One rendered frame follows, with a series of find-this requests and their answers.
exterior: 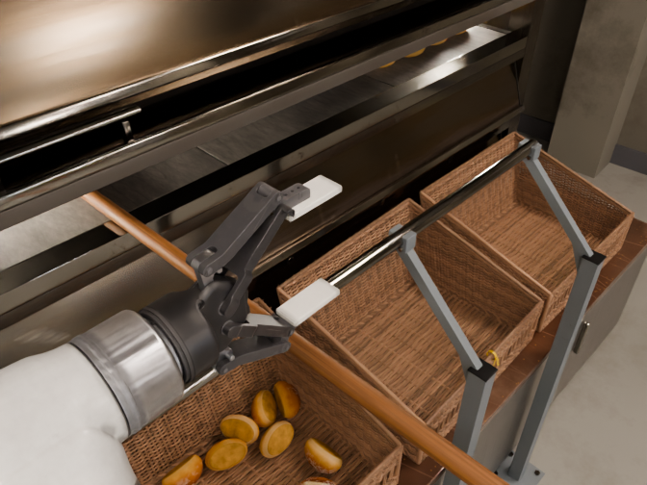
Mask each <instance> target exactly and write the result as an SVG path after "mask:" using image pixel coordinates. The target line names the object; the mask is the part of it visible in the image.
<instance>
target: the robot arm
mask: <svg viewBox="0 0 647 485"><path fill-rule="evenodd" d="M341 191H342V186H341V185H339V184H337V183H335V182H333V181H331V180H329V179H327V178H325V177H323V176H321V175H319V176H317V177H316V178H314V179H312V180H310V181H309V182H307V183H305V184H303V185H302V184H300V183H297V184H294V185H293V186H291V187H289V188H287V189H286V190H284V191H279V190H277V189H275V188H273V187H271V186H269V185H268V184H266V183H264V182H258V183H257V184H256V185H255V186H254V188H253V189H252V190H251V191H250V192H249V193H248V194H247V196H246V197H245V198H244V199H243V200H242V201H241V202H240V204H239V205H238V206H237V207H236V208H235V209H234V210H233V212H232V213H231V214H230V215H229V216H228V217H227V218H226V220H225V221H224V222H223V223H222V224H221V225H220V227H219V228H218V229H217V230H216V231H215V232H214V233H213V235H212V236H211V237H210V238H209V239H208V240H207V241H206V242H205V243H204V244H202V245H201V246H199V247H198V248H197V249H195V250H194V251H192V252H191V253H189V254H188V256H187V257H186V263H187V264H188V265H189V266H190V267H192V268H193V269H194V272H195V276H196V279H197V280H196V281H195V282H194V283H193V284H192V285H191V286H190V287H189V288H188V289H187V290H186V291H182V292H171V293H168V294H165V295H164V296H162V297H160V298H159V299H157V300H155V301H154V302H152V303H150V304H149V305H147V306H145V307H144V308H142V309H140V310H139V313H136V312H135V311H131V310H123V311H121V312H119V313H117V314H116V315H114V316H112V317H110V318H109V319H106V320H105V321H103V322H101V323H99V324H98V325H96V326H94V328H92V329H90V330H88V331H87V332H85V333H83V334H80V335H78V336H76V337H74V338H72V340H71V341H70V342H68V343H66V344H64V345H61V346H59V347H57V348H55V349H52V350H50V351H47V352H44V353H41V354H38V355H33V356H29V357H26V358H24V359H21V360H19V361H17V362H15V363H13V364H11V365H8V366H6V367H4V368H3V369H1V370H0V485H141V483H140V481H139V480H138V478H137V477H136V475H135V474H134V472H133V470H132V467H131V465H130V463H129V460H128V458H127V455H126V452H125V449H124V447H123V445H122V442H123V441H124V440H126V439H127V438H128V437H129V436H131V435H132V434H136V433H137V432H138V431H140V430H141V429H142V427H143V426H144V425H146V424H147V423H149V422H150V421H152V420H153V419H155V418H156V417H157V416H159V415H160V414H161V413H163V412H164V411H166V410H167V409H168V408H169V407H170V406H171V405H173V404H174V403H176V402H177V401H178V400H180V399H181V397H182V396H183V394H184V390H185V387H184V384H188V383H190V382H191V381H193V380H194V379H195V378H197V377H198V376H200V375H201V374H202V373H203V372H205V371H207V370H208V369H209V368H211V367H212V368H213V369H214V370H215V371H217V372H218V373H219V374H220V375H224V374H226V373H228V372H229V371H231V370H233V369H235V368H236V367H238V366H240V365H243V364H247V363H250V362H253V361H257V360H260V359H264V358H267V357H271V356H273V355H276V354H280V353H283V352H286V351H288V350H289V348H290V346H291V343H289V342H288V340H289V337H291V336H292V335H293V334H294V332H295V328H296V327H298V326H299V325H300V324H302V323H303V322H305V321H306V320H307V319H309V318H310V317H311V316H312V315H313V314H314V313H315V312H317V311H318V310H320V309H321V308H322V307H323V306H324V305H325V304H327V303H328V302H329V301H331V300H332V299H333V298H335V297H336V296H337V295H339V294H340V290H339V289H337V288H336V287H334V286H333V285H331V284H329V283H328V282H326V281H325V280H323V279H322V278H320V279H319V280H317V281H316V282H314V283H313V284H311V285H310V286H309V287H307V288H306V289H304V290H303V291H301V292H300V293H299V294H297V295H295V296H294V297H292V298H291V299H290V300H288V301H287V302H285V303H284V304H282V305H281V306H279V307H278V308H277V309H276V313H277V314H278V316H277V315H276V314H273V315H271V316H270V315H260V314H251V313H250V309H249V305H248V303H247V298H248V290H247V287H248V286H249V284H250V282H251V281H252V277H253V276H252V271H253V270H254V268H255V266H256V265H257V263H258V262H259V260H260V258H261V257H262V255H263V253H264V252H265V250H266V249H267V247H268V245H269V244H270V242H271V241H272V238H273V237H274V235H275V234H276V232H277V230H278V229H279V227H280V225H281V224H282V222H283V221H284V219H287V220H289V221H293V220H295V219H296V218H298V217H300V216H302V215H304V214H305V213H307V212H309V211H310V210H312V209H314V208H315V207H317V206H319V205H320V204H322V203H324V202H325V201H326V200H328V199H329V198H331V197H333V196H334V195H336V194H338V193H339V192H341ZM271 213H273V215H271V216H270V214H271ZM229 270H230V271H231V272H233V273H234V274H236V275H237V276H238V280H237V279H235V278H234V277H231V276H225V274H226V273H227V272H228V271H229ZM279 316H281V318H280V317H279ZM253 335H254V336H253ZM237 337H244V338H243V339H240V340H236V341H232V340H233V338H237ZM231 341H232V342H231Z"/></svg>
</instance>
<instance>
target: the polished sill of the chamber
mask: <svg viewBox="0 0 647 485"><path fill-rule="evenodd" d="M527 39H528V36H524V35H521V34H517V33H513V32H511V33H509V34H507V35H504V36H502V37H500V38H497V39H495V40H493V41H491V42H488V43H486V44H484V45H483V46H481V47H479V48H477V49H475V50H472V51H470V52H468V53H466V54H464V55H462V56H460V57H458V58H455V59H453V60H451V61H449V62H447V63H445V64H442V65H439V66H437V67H435V68H433V69H432V70H430V71H428V72H426V73H423V74H421V75H419V76H417V77H415V78H413V79H411V80H409V81H406V82H404V83H402V84H400V85H398V86H396V87H394V88H392V89H388V90H387V91H385V92H383V93H381V94H379V95H377V96H374V97H372V98H370V99H368V100H366V101H364V102H362V103H360V104H357V105H355V106H353V107H351V108H349V109H347V110H345V111H343V112H340V113H338V114H337V115H334V116H332V117H330V118H328V119H325V120H323V121H321V122H319V123H317V124H315V125H313V126H311V127H308V128H306V129H304V130H302V131H300V132H298V133H296V134H294V135H291V136H290V137H288V138H286V139H284V140H281V141H279V142H276V143H274V144H272V145H270V146H268V147H266V148H264V149H262V150H259V151H257V152H255V153H253V154H251V155H249V156H247V157H245V158H242V159H241V160H239V161H237V162H235V163H233V164H231V165H229V166H225V167H223V168H221V169H219V170H217V171H215V172H213V173H210V174H208V175H206V176H204V177H202V178H200V179H198V180H196V181H193V182H191V183H190V184H188V185H186V186H184V187H182V188H180V189H177V190H175V191H172V192H170V193H168V194H166V195H164V196H161V197H159V198H157V199H155V200H153V201H151V202H149V203H146V204H144V205H142V206H141V207H139V208H137V209H135V210H133V211H130V212H128V213H129V214H130V215H132V216H133V217H135V218H136V219H138V220H139V221H141V222H142V223H143V224H145V225H146V226H148V227H149V228H150V229H152V230H153V231H155V232H156V233H157V234H159V235H160V234H162V233H164V232H166V231H168V230H169V229H171V228H173V227H175V226H177V225H179V224H181V223H182V222H184V221H186V220H188V219H190V218H192V217H195V216H197V215H199V214H201V213H203V212H205V211H207V210H209V209H211V208H213V207H215V206H217V205H219V204H221V203H222V202H224V201H226V200H227V199H229V198H231V197H233V196H235V195H237V194H239V193H241V192H243V191H246V190H248V189H250V188H252V187H254V186H255V185H256V184H257V183H258V182H264V181H266V180H268V179H270V178H272V177H273V176H274V175H276V174H278V173H280V172H282V171H284V170H286V169H288V168H290V167H292V166H295V165H297V164H299V163H301V162H303V161H305V160H307V159H309V158H311V157H313V156H315V155H317V154H319V153H320V152H322V151H324V150H326V149H327V148H329V147H331V146H333V145H335V144H337V143H339V142H341V141H343V140H346V139H348V138H350V137H352V136H354V135H356V134H358V133H360V132H362V131H364V130H365V129H367V128H369V127H371V126H373V125H375V124H377V123H379V122H380V121H382V120H384V119H386V118H388V117H390V116H392V115H395V114H397V113H399V112H401V111H403V110H405V109H407V108H409V107H410V106H412V105H414V104H416V103H418V102H420V101H422V100H424V99H426V98H428V97H430V96H432V95H433V94H435V93H437V92H439V91H441V90H443V89H446V88H448V87H450V86H452V85H454V84H455V83H457V82H459V81H461V80H463V79H465V78H467V77H469V76H471V75H473V74H475V73H477V72H479V71H481V70H483V69H485V68H486V67H488V66H490V65H492V64H495V63H497V62H499V61H500V60H502V59H504V58H506V57H508V56H510V55H512V54H514V53H516V52H518V51H520V50H522V49H524V48H526V44H527ZM141 243H142V242H140V241H139V240H137V239H136V238H135V237H133V236H132V235H131V234H129V233H128V232H127V231H125V230H124V229H123V228H121V227H120V226H118V225H117V224H116V223H114V222H113V221H112V220H110V221H108V222H106V223H104V224H102V225H100V226H97V227H95V228H93V229H91V230H90V231H88V232H86V233H84V234H81V235H79V236H77V237H75V238H73V239H71V240H69V241H67V242H63V243H61V244H59V245H57V246H55V247H53V248H51V249H48V250H46V251H44V252H42V253H40V254H39V255H37V256H35V257H32V258H30V259H28V260H26V261H24V262H22V263H20V264H18V265H15V266H13V267H11V268H8V269H6V270H4V271H2V272H0V316H1V315H3V314H5V313H7V312H9V311H10V310H12V309H14V308H16V307H18V306H20V305H22V304H24V303H26V302H28V301H30V300H32V299H34V298H36V297H38V296H40V295H42V294H45V293H46V292H48V291H50V290H52V289H54V288H56V287H58V286H60V285H62V284H63V283H65V282H67V281H69V280H71V279H73V278H75V277H77V276H79V275H81V274H83V273H85V272H87V271H89V270H91V269H92V268H95V267H97V266H99V265H101V264H103V263H105V262H107V261H109V260H111V259H113V258H115V257H116V256H118V255H120V254H122V253H124V252H126V251H128V250H130V249H132V248H134V247H136V246H137V245H139V244H141Z"/></svg>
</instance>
